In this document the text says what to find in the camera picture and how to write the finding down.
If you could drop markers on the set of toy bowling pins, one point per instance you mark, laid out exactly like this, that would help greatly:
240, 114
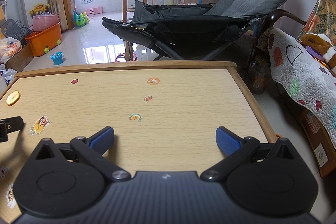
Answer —
81, 19

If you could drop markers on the brown white plush toy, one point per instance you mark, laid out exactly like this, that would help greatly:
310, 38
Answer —
320, 43

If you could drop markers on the blue toy cup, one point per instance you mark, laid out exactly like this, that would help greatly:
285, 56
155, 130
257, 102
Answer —
57, 58

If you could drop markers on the pink step stool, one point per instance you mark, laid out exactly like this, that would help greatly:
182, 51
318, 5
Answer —
92, 11

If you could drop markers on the white red plastic bag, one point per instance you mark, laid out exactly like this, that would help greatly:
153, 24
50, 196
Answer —
10, 49

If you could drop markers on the glass jar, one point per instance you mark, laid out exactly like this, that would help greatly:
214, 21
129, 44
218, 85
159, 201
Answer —
260, 74

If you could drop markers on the white power socket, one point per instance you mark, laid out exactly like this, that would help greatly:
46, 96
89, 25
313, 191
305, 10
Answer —
321, 155

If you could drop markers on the floral cushion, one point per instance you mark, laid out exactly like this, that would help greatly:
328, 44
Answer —
323, 14

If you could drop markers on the yellow round disc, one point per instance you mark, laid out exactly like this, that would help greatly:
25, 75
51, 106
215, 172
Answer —
13, 97

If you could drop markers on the grey dish rack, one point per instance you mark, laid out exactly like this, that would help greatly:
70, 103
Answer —
13, 29

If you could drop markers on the heart patterned quilt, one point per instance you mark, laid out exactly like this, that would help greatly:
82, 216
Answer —
296, 69

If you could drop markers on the grey folding recliner chair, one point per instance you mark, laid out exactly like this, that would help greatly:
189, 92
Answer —
183, 27

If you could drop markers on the small red sticker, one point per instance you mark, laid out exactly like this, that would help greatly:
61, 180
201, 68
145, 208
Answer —
74, 81

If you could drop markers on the white blue plastic bag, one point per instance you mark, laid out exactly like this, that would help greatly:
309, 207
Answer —
6, 74

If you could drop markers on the cardboard box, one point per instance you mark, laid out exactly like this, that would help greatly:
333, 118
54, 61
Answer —
21, 58

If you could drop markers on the yellow toy rack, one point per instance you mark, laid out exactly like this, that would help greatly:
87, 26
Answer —
39, 7

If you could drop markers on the cartoon figure sticker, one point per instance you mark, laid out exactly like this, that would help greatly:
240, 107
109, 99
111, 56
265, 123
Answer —
39, 125

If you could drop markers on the dark wooden armchair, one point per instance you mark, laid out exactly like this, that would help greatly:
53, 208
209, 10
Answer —
283, 14

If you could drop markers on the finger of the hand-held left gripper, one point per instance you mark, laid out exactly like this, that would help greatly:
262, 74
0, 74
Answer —
10, 125

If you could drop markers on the orange storage bin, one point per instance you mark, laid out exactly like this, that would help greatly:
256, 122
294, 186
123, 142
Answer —
44, 40

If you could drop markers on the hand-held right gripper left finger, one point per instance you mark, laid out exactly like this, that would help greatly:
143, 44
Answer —
102, 138

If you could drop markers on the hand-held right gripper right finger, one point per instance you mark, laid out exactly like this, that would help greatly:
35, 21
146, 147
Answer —
227, 140

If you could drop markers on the orange round sticker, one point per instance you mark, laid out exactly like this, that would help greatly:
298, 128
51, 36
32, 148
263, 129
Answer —
153, 81

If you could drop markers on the pink plastic basket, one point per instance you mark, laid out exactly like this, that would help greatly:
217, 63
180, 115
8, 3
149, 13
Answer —
44, 22

